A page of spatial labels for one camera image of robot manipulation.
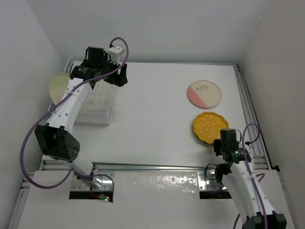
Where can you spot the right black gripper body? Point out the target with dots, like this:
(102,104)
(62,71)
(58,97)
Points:
(218,146)

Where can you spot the orange dotted plate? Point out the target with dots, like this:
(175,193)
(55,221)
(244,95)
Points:
(207,126)

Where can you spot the cream round plate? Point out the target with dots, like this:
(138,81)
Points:
(58,86)

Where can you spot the white pink floral plate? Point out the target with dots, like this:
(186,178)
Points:
(204,94)

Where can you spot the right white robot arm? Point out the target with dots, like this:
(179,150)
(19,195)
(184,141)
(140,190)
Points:
(238,176)

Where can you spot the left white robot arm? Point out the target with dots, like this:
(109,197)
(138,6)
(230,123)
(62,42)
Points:
(55,137)

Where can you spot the white foreground cover board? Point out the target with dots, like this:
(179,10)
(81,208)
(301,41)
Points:
(142,200)

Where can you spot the small green circuit board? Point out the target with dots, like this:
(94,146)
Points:
(99,196)

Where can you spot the white wire dish rack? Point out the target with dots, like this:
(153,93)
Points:
(97,107)

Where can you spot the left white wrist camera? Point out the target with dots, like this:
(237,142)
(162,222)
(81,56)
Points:
(115,52)

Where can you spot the front aluminium frame rail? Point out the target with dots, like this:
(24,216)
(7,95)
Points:
(259,164)

